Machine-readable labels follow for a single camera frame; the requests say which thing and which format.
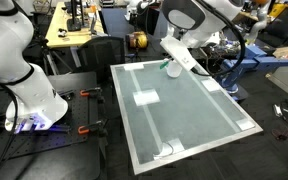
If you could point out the white pen with green cap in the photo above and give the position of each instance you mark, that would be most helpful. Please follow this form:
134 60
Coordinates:
163 64

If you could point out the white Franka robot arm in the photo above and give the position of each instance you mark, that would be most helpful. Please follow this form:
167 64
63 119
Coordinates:
17 50

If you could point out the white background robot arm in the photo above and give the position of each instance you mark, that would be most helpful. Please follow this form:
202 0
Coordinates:
135 6

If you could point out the white ceramic mug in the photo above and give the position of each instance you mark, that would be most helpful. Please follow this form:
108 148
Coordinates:
174 70

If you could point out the black mesh office chair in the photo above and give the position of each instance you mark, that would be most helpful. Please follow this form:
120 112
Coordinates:
100 56

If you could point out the black monitor screen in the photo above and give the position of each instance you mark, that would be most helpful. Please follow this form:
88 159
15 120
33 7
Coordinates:
154 21

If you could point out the black monitor stand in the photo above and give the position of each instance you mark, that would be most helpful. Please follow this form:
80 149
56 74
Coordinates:
74 21

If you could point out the light wooden desk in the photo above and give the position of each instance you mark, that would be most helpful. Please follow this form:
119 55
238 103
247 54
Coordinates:
55 33

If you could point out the black optical breadboard plate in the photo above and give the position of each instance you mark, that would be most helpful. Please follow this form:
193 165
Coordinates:
50 143

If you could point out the blue metal stand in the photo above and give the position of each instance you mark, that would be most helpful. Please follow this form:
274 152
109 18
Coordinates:
260 61

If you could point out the white power adapter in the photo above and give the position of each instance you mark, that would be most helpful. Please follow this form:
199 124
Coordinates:
277 110

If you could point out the brown cardboard sheet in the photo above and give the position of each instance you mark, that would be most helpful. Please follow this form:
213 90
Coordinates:
285 51

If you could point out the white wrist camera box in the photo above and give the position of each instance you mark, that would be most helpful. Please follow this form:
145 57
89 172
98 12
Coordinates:
180 55

